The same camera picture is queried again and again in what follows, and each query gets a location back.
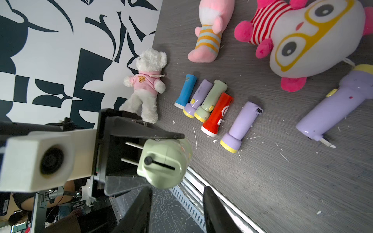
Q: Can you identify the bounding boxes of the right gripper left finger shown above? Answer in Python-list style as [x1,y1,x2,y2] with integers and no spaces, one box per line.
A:
[111,187,153,233]

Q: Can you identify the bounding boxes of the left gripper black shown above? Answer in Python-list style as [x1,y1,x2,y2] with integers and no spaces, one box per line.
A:
[90,108,185,198]

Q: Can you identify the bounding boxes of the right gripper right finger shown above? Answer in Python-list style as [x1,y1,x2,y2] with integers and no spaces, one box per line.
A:
[203,186,241,233]

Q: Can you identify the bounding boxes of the light green flashlight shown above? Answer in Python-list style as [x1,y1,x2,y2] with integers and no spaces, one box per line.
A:
[194,80,228,123]
[121,139,192,189]

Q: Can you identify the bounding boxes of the purple flashlight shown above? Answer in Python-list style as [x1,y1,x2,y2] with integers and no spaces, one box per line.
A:
[220,102,263,153]
[296,64,373,148]
[183,79,213,118]

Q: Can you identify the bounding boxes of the blue flashlight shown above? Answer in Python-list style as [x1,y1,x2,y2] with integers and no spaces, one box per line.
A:
[174,74,197,109]

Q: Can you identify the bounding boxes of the red flashlight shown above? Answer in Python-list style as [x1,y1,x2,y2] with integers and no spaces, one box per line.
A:
[201,93,234,137]

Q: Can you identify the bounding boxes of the white teddy bear pink shirt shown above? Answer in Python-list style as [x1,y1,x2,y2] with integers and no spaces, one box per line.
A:
[119,48,167,124]

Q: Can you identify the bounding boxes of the pink plush striped shirt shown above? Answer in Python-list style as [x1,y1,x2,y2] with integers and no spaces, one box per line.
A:
[187,0,235,63]

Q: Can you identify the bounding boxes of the white plush yellow glasses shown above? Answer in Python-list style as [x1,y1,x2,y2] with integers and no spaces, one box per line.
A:
[234,1,373,92]

